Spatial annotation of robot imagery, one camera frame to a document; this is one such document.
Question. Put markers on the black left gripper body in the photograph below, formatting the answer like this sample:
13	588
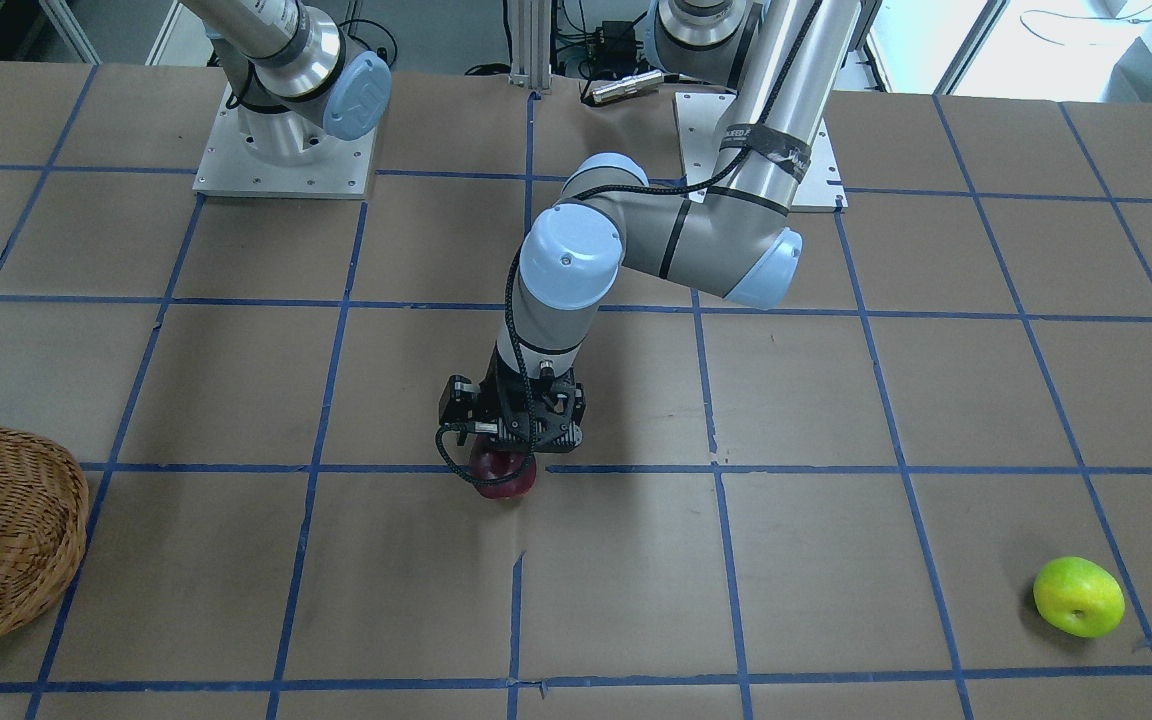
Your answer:
461	399

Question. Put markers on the dark red apple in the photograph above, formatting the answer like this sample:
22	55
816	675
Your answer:
500	474

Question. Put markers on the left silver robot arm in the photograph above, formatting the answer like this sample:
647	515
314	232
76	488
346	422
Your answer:
725	235

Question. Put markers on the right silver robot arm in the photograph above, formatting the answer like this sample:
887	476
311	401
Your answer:
298	82

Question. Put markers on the silver cylinder tool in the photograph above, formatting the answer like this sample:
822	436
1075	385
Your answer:
623	89

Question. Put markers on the green apple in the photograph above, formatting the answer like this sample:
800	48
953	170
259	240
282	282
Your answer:
1078	597

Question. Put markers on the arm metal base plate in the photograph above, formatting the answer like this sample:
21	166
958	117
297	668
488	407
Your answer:
251	155
697	117

